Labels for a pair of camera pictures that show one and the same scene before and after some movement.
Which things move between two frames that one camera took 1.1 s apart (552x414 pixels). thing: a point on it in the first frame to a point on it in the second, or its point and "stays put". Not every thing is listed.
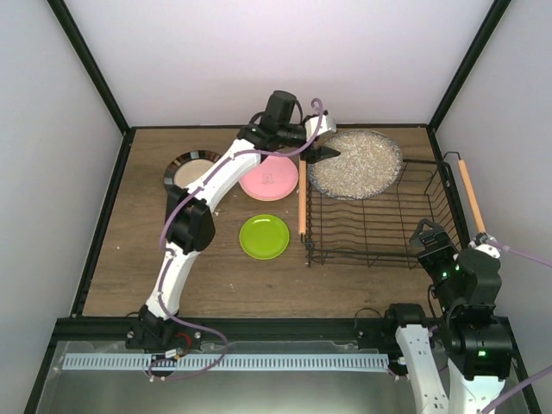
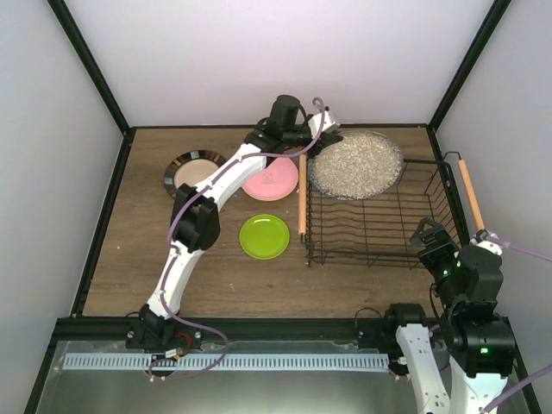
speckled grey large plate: x=367 y=165 stays put
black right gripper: x=427 y=258 stays put
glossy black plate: x=174 y=164 stays put
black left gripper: x=312 y=153 to x=334 y=135
